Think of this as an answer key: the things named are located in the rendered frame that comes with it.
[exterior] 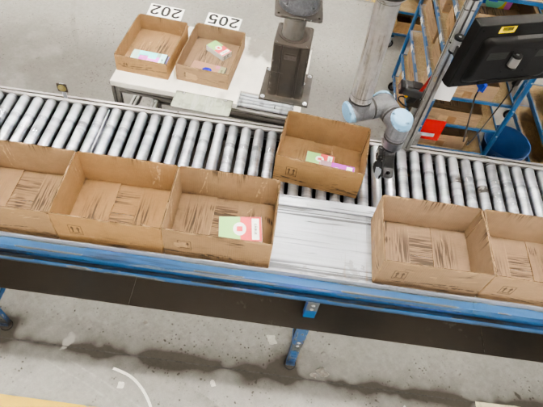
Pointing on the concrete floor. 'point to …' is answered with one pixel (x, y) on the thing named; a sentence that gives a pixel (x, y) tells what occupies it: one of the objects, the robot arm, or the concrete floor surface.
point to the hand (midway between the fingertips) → (378, 178)
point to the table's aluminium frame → (173, 97)
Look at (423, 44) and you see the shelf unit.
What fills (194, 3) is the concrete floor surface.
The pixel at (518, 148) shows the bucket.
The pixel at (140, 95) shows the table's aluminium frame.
